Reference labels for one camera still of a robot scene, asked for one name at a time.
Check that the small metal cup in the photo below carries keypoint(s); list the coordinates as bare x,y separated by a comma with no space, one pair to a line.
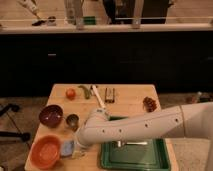
73,121

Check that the purple bowl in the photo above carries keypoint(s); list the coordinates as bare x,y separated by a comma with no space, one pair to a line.
51,116

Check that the metal fork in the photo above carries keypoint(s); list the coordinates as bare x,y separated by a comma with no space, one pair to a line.
120,143

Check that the orange bowl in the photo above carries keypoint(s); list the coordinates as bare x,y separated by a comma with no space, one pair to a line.
45,152

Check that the black cabinet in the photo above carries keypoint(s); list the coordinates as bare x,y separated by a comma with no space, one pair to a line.
30,64

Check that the wooden table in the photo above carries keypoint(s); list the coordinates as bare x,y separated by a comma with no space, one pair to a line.
128,102

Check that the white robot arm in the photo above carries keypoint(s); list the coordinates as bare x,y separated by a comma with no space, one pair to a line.
189,121

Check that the green plastic tray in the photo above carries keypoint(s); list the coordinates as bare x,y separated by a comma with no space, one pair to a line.
153,156

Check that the green pepper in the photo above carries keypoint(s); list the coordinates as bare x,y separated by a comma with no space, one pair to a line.
86,91

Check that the brown chocolate bar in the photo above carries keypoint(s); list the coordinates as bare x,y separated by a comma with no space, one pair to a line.
109,95

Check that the red grape bunch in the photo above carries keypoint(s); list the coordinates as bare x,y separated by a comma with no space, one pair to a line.
149,104

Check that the blue sponge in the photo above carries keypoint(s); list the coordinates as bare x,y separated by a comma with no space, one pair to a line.
71,149

